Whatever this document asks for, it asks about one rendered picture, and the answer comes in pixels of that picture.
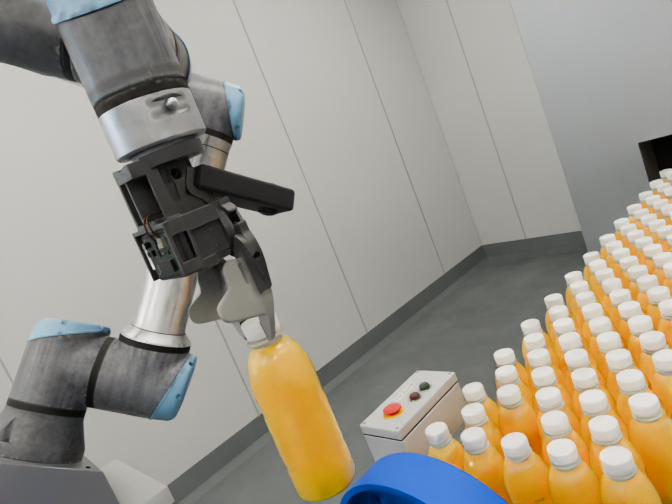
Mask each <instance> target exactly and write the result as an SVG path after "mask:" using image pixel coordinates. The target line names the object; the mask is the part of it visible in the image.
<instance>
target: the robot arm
mask: <svg viewBox="0 0 672 504"><path fill-rule="evenodd" d="M0 62H1V63H4V64H8V65H12V66H16V67H19V68H22V69H25V70H28V71H31V72H34V73H37V74H40V75H43V76H48V77H54V78H57V79H60V80H63V81H66V82H69V83H72V84H75V85H78V86H80V87H83V88H84V89H85V91H86V94H87V96H88V98H89V100H90V103H91V105H92V107H93V109H94V111H95V113H96V115H97V117H98V119H99V120H98V122H99V124H100V126H101V128H102V130H103V133H104V135H105V137H106V139H107V141H108V144H109V146H110V148H111V150H112V153H113V155H114V157H115V159H116V161H117V162H119V163H129V162H133V163H130V164H126V165H125V166H123V168H121V170H118V171H115V172H113V173H112V174H113V177H114V179H115V181H116V183H117V185H118V188H119V190H120V192H121V194H122V196H123V199H124V201H125V203H126V205H127V207H128V210H129V212H130V214H131V216H132V218H133V221H134V223H135V225H136V227H137V229H138V232H135V233H133V234H132V235H133V238H134V240H135V242H136V244H137V246H138V248H139V251H140V253H141V255H142V257H143V259H144V262H145V264H146V270H145V274H144V278H143V283H142V287H141V291H140V295H139V299H138V303H137V307H136V311H135V315H134V319H133V321H132V323H131V324H129V325H128V326H126V327H125V328H123V329H121V330H120V334H119V338H114V337H110V334H111V329H110V328H109V327H107V326H103V325H97V324H92V323H86V322H79V321H72V320H64V319H53V318H44V319H41V320H39V321H38V322H36V324H35V326H34V328H33V330H32V332H31V335H30V337H29V339H27V344H26V347H25V350H24V353H23V356H22V359H21V361H20V364H19V367H18V370H17V373H16V376H15V379H14V382H13V385H12V388H11V390H10V393H9V396H8V399H7V402H6V405H5V407H4V409H3V411H2V412H1V413H0V457H4V458H8V459H14V460H20V461H27V462H35V463H47V464H72V463H78V462H80V461H82V459H83V455H84V452H85V439H84V417H85V414H86V411H87V408H88V407H89V408H94V409H99V410H104V411H110V412H115V413H120V414H125V415H131V416H136V417H141V418H146V419H149V420H152V419H154V420H163V421H170V420H172V419H174V418H175V417H176V416H177V414H178V412H179V410H180V408H181V405H182V403H183V400H184V397H185V395H186V392H187V389H188V387H189V384H190V381H191V378H192V375H193V372H194V369H195V365H196V362H197V356H196V355H195V354H194V353H192V354H191V353H189V352H190V347H191V341H190V340H189V338H188V337H187V335H186V333H185V330H186V326H187V322H188V317H189V316H190V319H191V320H192V322H194V323H196V324H203V323H207V322H212V321H216V320H220V319H222V320H223V321H224V322H226V323H232V324H233V326H234V327H235V329H236V330H237V331H238V333H239V334H240V335H241V337H242V338H243V339H244V340H247V338H246V337H245V335H244V333H243V331H242V329H241V324H242V323H243V322H245V321H246V320H247V319H250V318H254V317H259V321H260V322H259V323H260V325H261V327H262V329H263V331H264V333H265V334H266V336H267V338H268V340H269V341H270V340H272V339H274V338H275V313H274V298H273V293H272V289H271V286H272V282H271V279H270V275H269V271H268V268H267V264H266V260H265V257H264V254H263V252H262V249H261V247H260V245H259V243H258V241H257V240H256V238H255V236H254V235H253V233H252V232H251V231H250V229H249V227H248V225H247V222H246V220H244V219H243V217H242V216H241V214H240V212H239V211H238V208H242V209H247V210H251V211H255V212H259V213H260V214H262V215H264V216H274V215H276V214H279V213H283V212H288V211H291V210H293V208H294V198H295V192H294V190H292V189H290V188H286V187H283V186H279V185H277V184H274V183H269V182H265V181H261V180H258V179H254V178H251V177H247V176H244V175H240V174H237V173H233V172H230V171H226V170H225V167H226V163H227V159H228V154H229V150H230V149H231V147H232V143H233V140H234V141H237V140H238V141H239V140H240V139H241V136H242V130H243V121H244V109H245V93H244V90H243V89H242V88H241V87H240V86H237V85H234V84H231V83H228V82H227V81H225V80H224V81H221V80H218V79H214V78H211V77H207V76H203V75H200V74H196V73H192V72H191V70H192V67H191V60H190V55H189V51H188V49H187V46H186V44H185V43H184V41H183V40H182V38H181V37H180V36H179V35H178V34H177V33H175V32H174V31H173V30H172V29H171V28H170V26H169V25H168V24H167V23H166V21H165V20H164V19H163V18H162V16H161V15H160V14H159V12H158V10H157V8H156V6H155V4H154V1H153V0H0ZM237 207H238V208H237ZM145 250H147V255H148V257H149V258H148V257H147V255H146V253H145ZM228 255H230V256H233V257H235V259H229V260H227V261H226V260H225V259H224V258H225V257H227V256H228ZM197 281H198V284H199V287H200V293H199V296H198V297H197V298H196V300H195V301H194V302H193V304H192V301H193V297H194V293H195V289H196V285H197Z"/></svg>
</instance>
